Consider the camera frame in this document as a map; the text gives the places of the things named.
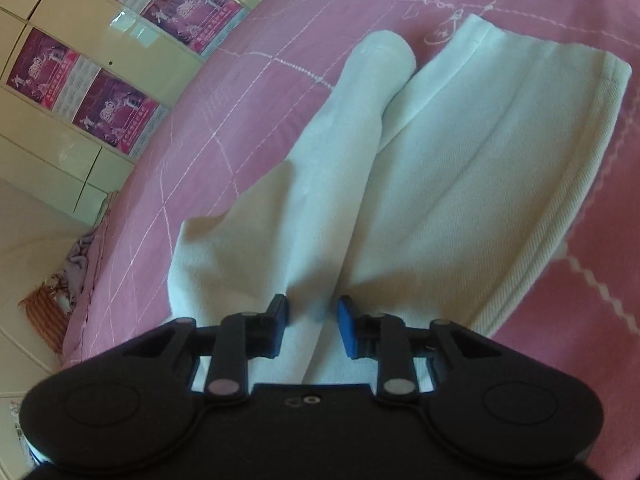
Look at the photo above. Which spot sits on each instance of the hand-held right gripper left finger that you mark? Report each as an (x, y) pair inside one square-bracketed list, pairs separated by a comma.
[(280, 327)]

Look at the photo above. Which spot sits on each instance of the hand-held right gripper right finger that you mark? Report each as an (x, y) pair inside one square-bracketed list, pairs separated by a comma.
[(346, 327)]

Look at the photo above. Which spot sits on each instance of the white pants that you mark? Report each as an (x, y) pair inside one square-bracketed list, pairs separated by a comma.
[(450, 160)]

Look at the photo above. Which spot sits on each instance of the lavender crumpled cloth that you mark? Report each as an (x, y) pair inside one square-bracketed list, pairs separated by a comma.
[(82, 255)]

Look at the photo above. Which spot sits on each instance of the pink checked bed sheet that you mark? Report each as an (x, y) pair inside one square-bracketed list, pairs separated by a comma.
[(240, 110)]

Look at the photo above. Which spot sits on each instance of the orange patterned pillow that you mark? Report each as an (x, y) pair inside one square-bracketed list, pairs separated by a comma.
[(45, 310)]

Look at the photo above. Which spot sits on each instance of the cream glossy wardrobe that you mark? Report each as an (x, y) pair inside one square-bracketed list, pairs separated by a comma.
[(65, 155)]

